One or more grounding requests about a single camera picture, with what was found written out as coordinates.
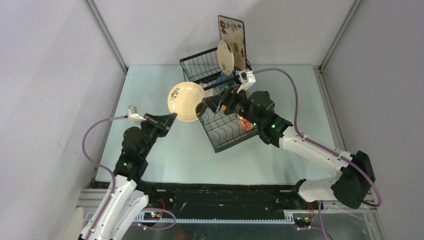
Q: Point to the orange white patterned bowl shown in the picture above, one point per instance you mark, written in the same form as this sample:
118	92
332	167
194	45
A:
245	125

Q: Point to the square floral ceramic plate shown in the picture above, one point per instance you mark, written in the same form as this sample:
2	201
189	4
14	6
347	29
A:
233	32

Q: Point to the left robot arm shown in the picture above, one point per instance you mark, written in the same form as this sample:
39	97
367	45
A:
123	201

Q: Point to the blue floral mug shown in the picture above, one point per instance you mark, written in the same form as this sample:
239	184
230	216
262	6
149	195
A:
220	82

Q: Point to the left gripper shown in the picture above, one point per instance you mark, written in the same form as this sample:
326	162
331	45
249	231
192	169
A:
156	122

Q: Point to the grey slotted cable duct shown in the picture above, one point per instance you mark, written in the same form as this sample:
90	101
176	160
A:
150	218

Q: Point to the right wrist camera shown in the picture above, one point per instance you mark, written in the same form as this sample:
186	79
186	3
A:
247	79

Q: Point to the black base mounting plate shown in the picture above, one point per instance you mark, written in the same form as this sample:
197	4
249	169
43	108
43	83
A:
227	201

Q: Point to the black wire dish rack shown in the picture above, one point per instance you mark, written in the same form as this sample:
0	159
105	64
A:
223	131

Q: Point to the round cream plate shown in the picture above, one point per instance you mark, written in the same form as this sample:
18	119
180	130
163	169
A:
183	99
225	57

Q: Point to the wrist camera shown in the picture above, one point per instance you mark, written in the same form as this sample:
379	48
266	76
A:
247	79
133	115

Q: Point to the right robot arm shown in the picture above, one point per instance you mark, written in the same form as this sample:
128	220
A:
351	174

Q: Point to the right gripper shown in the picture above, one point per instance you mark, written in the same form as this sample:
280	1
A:
219	103

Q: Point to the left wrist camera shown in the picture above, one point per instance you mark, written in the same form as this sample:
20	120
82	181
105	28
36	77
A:
133	115

